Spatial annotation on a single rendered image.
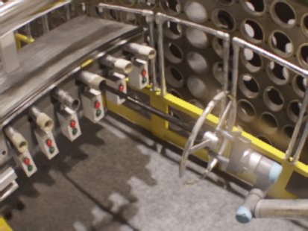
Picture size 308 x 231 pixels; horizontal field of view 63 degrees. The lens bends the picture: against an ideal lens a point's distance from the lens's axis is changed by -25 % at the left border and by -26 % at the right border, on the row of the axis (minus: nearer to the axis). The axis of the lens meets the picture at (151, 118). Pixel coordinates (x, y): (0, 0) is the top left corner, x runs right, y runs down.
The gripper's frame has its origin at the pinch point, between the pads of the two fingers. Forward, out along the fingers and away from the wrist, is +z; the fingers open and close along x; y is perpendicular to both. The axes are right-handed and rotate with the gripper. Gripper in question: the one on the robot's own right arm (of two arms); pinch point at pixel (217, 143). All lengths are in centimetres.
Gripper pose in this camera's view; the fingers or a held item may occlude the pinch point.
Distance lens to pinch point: 117.3
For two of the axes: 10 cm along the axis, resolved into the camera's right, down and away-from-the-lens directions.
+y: 6.1, -1.5, 7.8
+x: 2.3, -9.1, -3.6
